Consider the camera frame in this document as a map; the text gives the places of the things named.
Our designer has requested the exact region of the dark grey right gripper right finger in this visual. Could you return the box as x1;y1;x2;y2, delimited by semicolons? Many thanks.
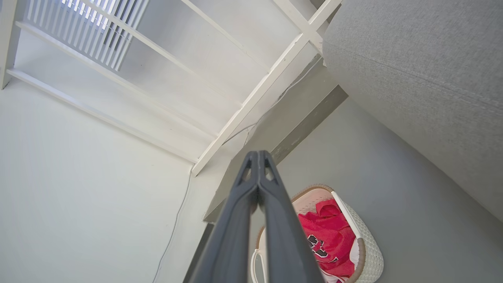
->
258;151;325;283

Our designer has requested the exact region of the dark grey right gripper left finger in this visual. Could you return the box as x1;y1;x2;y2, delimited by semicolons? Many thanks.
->
190;151;259;283

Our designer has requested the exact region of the white perforated laundry basket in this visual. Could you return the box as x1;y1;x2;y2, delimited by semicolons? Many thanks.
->
251;184;384;283

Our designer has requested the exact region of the red sports jersey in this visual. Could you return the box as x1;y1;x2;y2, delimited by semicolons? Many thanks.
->
297;198;356;278

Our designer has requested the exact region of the white wooden railing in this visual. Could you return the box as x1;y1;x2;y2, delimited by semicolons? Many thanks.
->
0;0;343;176

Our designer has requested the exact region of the grey fabric sofa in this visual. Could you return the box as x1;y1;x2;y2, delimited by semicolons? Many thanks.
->
322;0;503;223

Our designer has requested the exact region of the white slatted vent grille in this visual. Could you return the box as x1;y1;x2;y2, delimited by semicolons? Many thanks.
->
23;0;151;72

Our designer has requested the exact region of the thin grey cable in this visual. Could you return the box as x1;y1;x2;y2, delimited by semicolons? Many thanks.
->
152;59;323;283

